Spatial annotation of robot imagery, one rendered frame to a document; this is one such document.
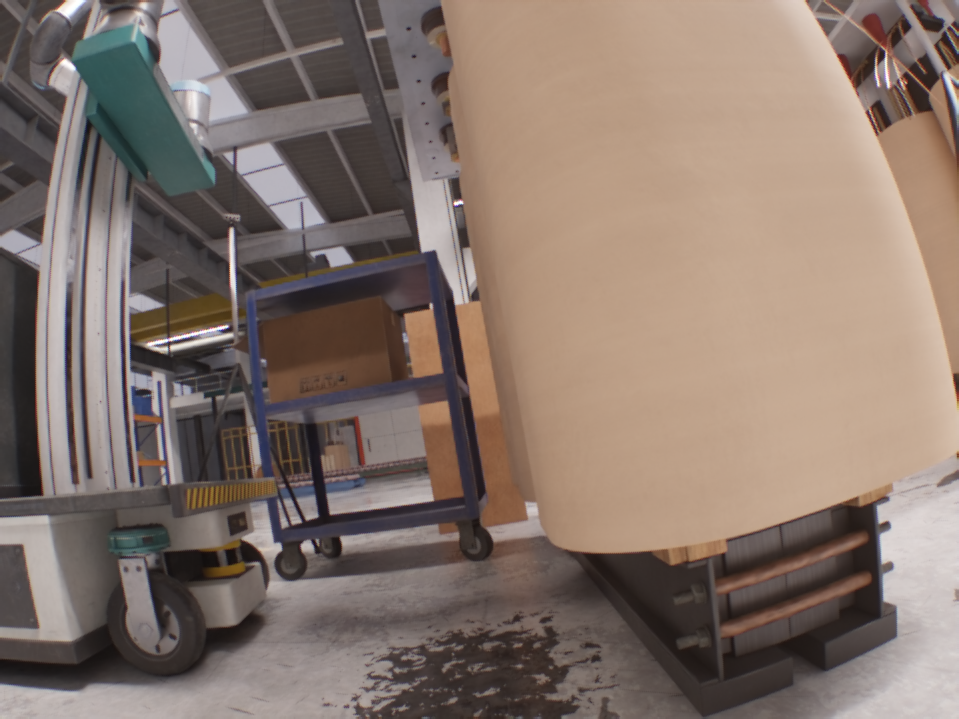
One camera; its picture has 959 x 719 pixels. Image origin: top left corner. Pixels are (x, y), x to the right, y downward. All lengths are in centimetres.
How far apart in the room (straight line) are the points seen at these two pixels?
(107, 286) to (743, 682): 145
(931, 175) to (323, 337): 220
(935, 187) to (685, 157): 182
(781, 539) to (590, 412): 28
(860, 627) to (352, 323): 150
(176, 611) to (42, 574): 23
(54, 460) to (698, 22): 120
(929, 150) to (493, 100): 192
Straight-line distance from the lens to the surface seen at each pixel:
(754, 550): 60
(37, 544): 97
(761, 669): 59
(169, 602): 95
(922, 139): 229
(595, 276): 44
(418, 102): 174
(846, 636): 64
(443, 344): 155
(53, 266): 124
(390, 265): 165
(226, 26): 1376
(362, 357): 166
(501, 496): 221
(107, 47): 128
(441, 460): 221
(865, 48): 256
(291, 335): 175
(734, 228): 46
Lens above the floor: 31
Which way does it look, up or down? 10 degrees up
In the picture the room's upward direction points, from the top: 10 degrees counter-clockwise
